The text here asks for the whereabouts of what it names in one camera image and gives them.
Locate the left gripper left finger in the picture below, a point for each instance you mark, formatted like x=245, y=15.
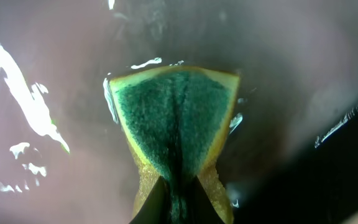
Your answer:
x=155, y=209

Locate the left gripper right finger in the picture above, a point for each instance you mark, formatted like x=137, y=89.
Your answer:
x=200, y=209

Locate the green yellow sponge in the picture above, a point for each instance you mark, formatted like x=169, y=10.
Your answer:
x=176, y=120

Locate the black water tray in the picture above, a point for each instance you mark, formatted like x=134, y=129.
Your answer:
x=292, y=158

